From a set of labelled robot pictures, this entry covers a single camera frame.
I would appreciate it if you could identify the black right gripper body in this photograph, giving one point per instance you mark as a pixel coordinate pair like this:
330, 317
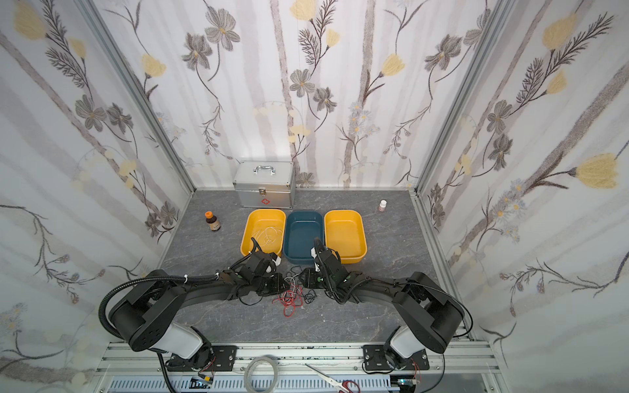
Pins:
327, 265

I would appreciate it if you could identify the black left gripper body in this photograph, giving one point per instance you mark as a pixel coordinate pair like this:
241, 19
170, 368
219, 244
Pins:
265, 264

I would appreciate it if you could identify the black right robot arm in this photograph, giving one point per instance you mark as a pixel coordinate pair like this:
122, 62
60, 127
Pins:
431, 314

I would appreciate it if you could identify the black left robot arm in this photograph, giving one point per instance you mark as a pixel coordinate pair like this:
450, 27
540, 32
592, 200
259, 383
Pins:
142, 311

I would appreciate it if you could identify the dark teal plastic bin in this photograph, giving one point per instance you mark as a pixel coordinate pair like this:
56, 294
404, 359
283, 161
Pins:
302, 228

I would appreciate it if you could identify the left yellow plastic bin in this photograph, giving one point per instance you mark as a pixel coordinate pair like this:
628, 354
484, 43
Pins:
267, 227

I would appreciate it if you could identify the yellow plastic bin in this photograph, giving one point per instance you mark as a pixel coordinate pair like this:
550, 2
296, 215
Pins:
267, 227
345, 233

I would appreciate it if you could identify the right yellow plastic bin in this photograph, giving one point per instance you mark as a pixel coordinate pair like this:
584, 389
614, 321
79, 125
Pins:
345, 233

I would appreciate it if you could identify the brown bottle orange cap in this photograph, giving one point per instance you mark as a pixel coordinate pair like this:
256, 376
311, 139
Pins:
212, 221

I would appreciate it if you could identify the silver aluminium first-aid case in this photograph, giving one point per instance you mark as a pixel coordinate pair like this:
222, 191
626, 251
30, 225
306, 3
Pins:
266, 184

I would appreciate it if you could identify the small white-capped pink bottle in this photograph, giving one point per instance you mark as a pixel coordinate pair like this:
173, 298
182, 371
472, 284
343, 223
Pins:
382, 205

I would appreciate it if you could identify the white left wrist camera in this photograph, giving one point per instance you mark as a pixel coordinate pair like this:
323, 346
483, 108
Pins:
266, 263

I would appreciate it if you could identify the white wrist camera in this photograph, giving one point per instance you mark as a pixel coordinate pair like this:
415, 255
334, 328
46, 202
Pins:
266, 263
316, 253

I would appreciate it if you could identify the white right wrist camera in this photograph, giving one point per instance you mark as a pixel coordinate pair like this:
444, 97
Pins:
316, 253

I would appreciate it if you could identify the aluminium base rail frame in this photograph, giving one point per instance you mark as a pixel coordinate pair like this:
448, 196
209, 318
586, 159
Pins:
281, 367

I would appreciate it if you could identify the scissors on rail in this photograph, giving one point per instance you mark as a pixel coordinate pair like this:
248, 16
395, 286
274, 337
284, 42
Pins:
329, 380

